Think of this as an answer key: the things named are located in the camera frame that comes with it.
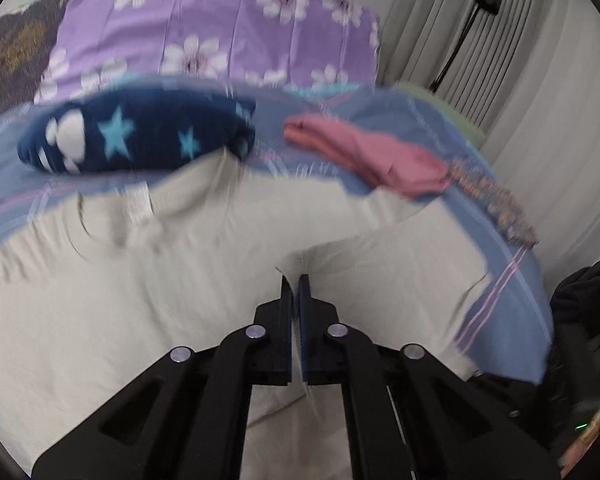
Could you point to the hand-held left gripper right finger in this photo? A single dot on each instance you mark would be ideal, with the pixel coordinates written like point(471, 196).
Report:
point(304, 310)

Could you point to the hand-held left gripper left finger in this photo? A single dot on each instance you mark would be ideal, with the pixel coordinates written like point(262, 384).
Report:
point(286, 310)

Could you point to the beige garment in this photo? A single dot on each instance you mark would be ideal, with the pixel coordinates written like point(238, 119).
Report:
point(130, 285)

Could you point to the dark clothes pile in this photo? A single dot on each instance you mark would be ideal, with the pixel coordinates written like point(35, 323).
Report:
point(575, 310)

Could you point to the folded pink garment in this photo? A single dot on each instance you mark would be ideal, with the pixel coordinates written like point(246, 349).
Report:
point(370, 152)

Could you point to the blue plaid blanket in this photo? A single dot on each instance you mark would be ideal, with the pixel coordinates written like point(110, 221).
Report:
point(510, 300)

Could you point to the small floral-print cloth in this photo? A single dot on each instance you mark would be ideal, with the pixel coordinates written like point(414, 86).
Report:
point(500, 205)

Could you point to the navy star-print garment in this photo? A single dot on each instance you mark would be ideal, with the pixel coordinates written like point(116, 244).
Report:
point(150, 115)

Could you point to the green bed sheet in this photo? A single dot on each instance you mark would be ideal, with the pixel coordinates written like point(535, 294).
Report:
point(460, 120)

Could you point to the purple flowered duvet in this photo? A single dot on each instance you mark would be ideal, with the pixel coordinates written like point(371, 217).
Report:
point(220, 15)

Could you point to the light grey curtain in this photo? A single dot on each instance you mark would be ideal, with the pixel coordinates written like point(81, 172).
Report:
point(540, 85)

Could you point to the dark brown patterned cloth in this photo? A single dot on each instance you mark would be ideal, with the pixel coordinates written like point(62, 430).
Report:
point(15, 60)

